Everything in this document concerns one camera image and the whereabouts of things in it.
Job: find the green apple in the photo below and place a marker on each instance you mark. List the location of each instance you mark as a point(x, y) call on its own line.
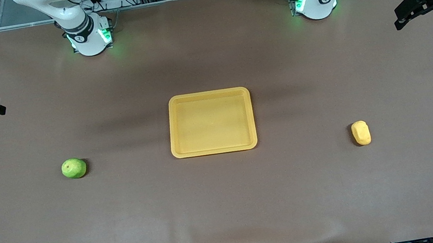
point(73, 168)

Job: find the yellow potato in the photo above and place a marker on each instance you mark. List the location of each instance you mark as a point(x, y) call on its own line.
point(361, 133)

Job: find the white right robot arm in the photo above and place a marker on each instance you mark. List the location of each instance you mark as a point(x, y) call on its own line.
point(86, 38)

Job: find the yellow plastic tray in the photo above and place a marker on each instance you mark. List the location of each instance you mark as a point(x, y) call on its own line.
point(210, 122)

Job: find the brown table mat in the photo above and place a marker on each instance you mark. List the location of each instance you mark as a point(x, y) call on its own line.
point(229, 205)

